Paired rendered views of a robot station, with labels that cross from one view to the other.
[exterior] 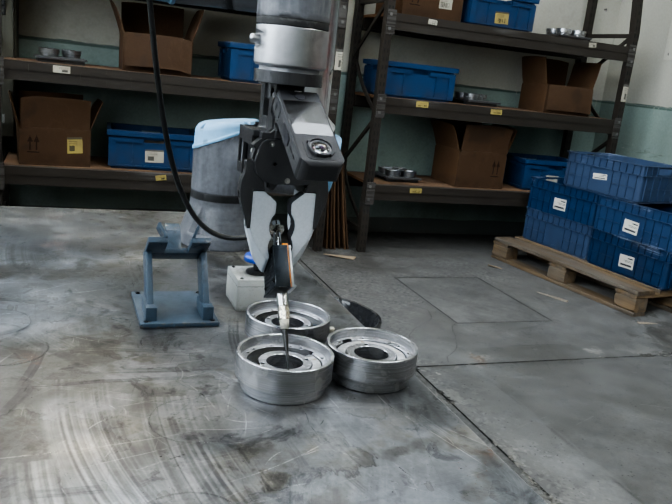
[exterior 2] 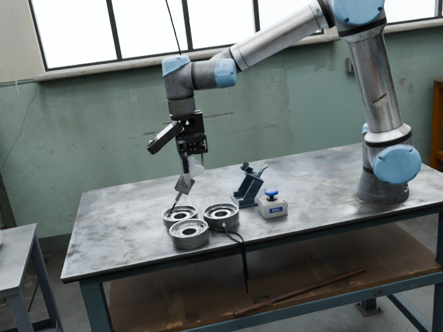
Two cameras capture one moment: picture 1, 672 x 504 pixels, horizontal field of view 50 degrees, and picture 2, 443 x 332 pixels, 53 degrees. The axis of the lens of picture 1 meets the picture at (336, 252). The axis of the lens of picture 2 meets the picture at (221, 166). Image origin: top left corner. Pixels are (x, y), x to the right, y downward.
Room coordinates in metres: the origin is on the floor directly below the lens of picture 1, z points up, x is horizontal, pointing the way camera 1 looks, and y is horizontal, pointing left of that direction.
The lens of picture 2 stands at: (1.11, -1.09, 1.40)
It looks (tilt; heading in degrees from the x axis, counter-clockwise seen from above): 20 degrees down; 103
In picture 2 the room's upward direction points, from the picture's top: 7 degrees counter-clockwise
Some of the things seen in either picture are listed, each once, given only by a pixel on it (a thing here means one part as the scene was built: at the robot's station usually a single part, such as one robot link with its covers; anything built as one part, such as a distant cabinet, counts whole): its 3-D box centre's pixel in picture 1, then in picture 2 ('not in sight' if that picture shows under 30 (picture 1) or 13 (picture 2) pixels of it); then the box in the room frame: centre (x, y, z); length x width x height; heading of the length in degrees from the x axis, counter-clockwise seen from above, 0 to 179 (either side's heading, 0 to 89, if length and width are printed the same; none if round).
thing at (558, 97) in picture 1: (556, 85); not in sight; (5.31, -1.44, 1.19); 0.45 x 0.40 x 0.37; 107
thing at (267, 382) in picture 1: (284, 368); (180, 219); (0.72, 0.04, 0.82); 0.10 x 0.10 x 0.04
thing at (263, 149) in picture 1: (281, 129); (188, 133); (0.77, 0.07, 1.07); 0.09 x 0.08 x 0.12; 22
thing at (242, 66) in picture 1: (264, 64); not in sight; (4.54, 0.56, 1.11); 0.52 x 0.38 x 0.22; 112
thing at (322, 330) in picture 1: (287, 328); (221, 216); (0.84, 0.05, 0.82); 0.10 x 0.10 x 0.04
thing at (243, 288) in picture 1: (255, 285); (273, 205); (0.99, 0.11, 0.82); 0.08 x 0.07 x 0.05; 22
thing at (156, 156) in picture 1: (151, 147); not in sight; (4.30, 1.17, 0.56); 0.52 x 0.38 x 0.22; 109
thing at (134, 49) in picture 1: (154, 38); not in sight; (4.28, 1.18, 1.19); 0.52 x 0.42 x 0.38; 112
